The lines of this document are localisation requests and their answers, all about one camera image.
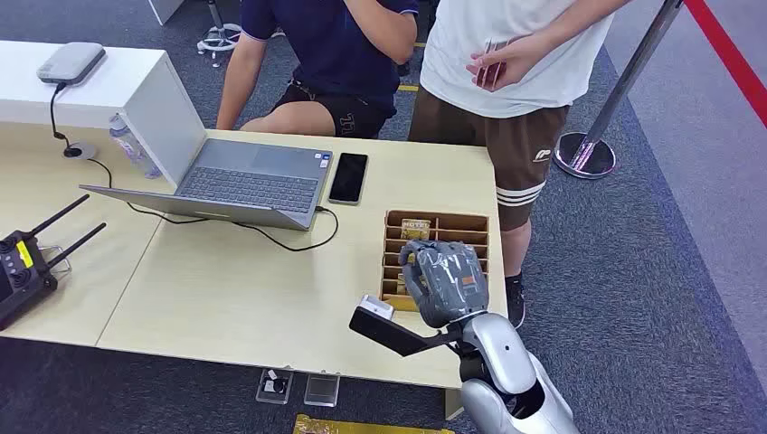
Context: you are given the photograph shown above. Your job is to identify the white desk shelf box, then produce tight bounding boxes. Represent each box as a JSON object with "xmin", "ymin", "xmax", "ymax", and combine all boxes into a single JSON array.
[{"xmin": 0, "ymin": 40, "xmax": 208, "ymax": 188}]

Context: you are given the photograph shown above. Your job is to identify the black remote controller with antennas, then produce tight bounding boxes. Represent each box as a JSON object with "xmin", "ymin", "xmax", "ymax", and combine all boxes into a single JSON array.
[{"xmin": 0, "ymin": 193, "xmax": 108, "ymax": 332}]

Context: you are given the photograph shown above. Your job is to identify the grey flat box device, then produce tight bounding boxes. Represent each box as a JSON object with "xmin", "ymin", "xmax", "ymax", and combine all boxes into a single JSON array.
[{"xmin": 35, "ymin": 42, "xmax": 108, "ymax": 87}]

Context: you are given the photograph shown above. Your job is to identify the round desk cable grommet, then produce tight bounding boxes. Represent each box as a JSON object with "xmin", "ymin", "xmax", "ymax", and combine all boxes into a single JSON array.
[{"xmin": 62, "ymin": 141, "xmax": 97, "ymax": 161}]

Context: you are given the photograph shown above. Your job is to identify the autumn print hotel card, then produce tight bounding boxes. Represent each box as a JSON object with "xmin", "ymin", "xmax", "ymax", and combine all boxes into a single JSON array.
[{"xmin": 400, "ymin": 218, "xmax": 431, "ymax": 242}]

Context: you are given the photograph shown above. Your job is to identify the chrome stanchion post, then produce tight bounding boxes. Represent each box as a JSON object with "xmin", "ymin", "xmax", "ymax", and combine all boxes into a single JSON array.
[{"xmin": 552, "ymin": 0, "xmax": 685, "ymax": 181}]

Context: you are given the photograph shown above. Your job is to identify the grey open laptop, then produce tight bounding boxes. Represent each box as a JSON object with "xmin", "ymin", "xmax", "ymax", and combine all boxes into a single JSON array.
[{"xmin": 79, "ymin": 137, "xmax": 335, "ymax": 233}]

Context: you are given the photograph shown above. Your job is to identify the clear plastic water bottle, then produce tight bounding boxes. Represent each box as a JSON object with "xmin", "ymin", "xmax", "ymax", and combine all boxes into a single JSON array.
[{"xmin": 108, "ymin": 115, "xmax": 163, "ymax": 181}]

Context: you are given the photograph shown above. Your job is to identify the red barrier belt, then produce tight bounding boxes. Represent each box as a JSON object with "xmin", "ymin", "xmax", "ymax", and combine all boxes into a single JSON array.
[{"xmin": 683, "ymin": 0, "xmax": 767, "ymax": 130}]

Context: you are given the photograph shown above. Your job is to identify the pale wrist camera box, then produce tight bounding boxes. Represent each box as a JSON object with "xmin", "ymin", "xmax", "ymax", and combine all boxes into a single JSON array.
[{"xmin": 358, "ymin": 294, "xmax": 396, "ymax": 322}]

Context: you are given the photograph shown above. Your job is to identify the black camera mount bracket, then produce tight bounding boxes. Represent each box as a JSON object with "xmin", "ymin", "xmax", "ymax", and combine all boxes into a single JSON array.
[{"xmin": 349, "ymin": 305, "xmax": 464, "ymax": 359}]

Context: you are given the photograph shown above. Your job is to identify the person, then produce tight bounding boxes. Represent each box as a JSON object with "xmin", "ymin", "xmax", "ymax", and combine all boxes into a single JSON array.
[
  {"xmin": 215, "ymin": 0, "xmax": 421, "ymax": 140},
  {"xmin": 407, "ymin": 0, "xmax": 630, "ymax": 331}
]

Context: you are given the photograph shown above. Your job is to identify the black laptop power cable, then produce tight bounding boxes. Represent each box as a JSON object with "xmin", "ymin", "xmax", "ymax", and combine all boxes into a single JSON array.
[{"xmin": 86, "ymin": 156, "xmax": 340, "ymax": 253}]

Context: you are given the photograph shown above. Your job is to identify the metal chair base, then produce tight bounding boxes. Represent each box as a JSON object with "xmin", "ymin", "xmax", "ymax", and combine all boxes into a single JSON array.
[{"xmin": 196, "ymin": 0, "xmax": 244, "ymax": 68}]

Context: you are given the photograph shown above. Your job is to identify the black device cable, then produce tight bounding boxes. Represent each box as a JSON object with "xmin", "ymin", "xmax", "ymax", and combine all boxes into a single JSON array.
[{"xmin": 49, "ymin": 82, "xmax": 71, "ymax": 151}]

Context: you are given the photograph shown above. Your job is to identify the white cabinet corner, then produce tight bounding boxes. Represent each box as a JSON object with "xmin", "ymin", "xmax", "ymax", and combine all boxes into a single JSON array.
[{"xmin": 147, "ymin": 0, "xmax": 187, "ymax": 26}]

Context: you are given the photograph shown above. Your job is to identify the light wood desk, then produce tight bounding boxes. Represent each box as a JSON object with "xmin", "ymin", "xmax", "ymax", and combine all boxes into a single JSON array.
[
  {"xmin": 0, "ymin": 122, "xmax": 166, "ymax": 349},
  {"xmin": 95, "ymin": 128, "xmax": 510, "ymax": 421}
]

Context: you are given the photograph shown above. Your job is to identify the clear acrylic stand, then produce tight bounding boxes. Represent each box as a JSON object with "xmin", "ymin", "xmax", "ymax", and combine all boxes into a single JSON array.
[
  {"xmin": 255, "ymin": 368, "xmax": 295, "ymax": 406},
  {"xmin": 303, "ymin": 372, "xmax": 342, "ymax": 409}
]

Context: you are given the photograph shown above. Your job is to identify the black smartphone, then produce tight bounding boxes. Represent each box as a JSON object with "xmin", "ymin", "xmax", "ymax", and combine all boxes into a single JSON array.
[{"xmin": 327, "ymin": 152, "xmax": 370, "ymax": 207}]

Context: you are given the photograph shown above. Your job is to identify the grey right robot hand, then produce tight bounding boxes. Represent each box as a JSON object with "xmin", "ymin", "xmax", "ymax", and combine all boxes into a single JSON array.
[{"xmin": 398, "ymin": 239, "xmax": 489, "ymax": 329}]

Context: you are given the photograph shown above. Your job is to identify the dark red cards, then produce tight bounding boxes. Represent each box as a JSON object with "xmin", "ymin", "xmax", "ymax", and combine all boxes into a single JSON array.
[{"xmin": 476, "ymin": 38, "xmax": 510, "ymax": 92}]

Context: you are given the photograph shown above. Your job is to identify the wooden card organizer box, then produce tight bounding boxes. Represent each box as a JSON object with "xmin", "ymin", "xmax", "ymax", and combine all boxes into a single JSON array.
[{"xmin": 379, "ymin": 209, "xmax": 491, "ymax": 314}]

